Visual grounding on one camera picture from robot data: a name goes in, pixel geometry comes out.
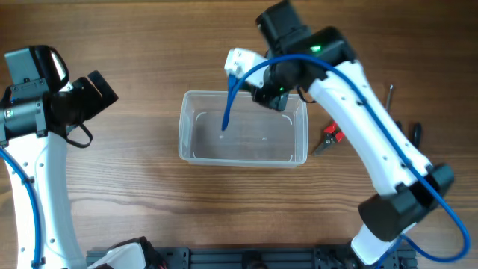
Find clear plastic container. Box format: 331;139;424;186
178;90;308;168

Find black red screwdriver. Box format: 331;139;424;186
411;123;422;149

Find small metal hammer tool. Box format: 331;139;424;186
385;84;394;112

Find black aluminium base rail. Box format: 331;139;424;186
84;244;418;269

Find black orange needle-nose pliers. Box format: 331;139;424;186
395;121;403;131

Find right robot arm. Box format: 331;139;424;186
256;1;454;266

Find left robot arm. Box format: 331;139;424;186
1;45;117;269

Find red handled snips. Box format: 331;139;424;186
312;122;345;156

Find left blue cable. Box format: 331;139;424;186
0;147;43;269

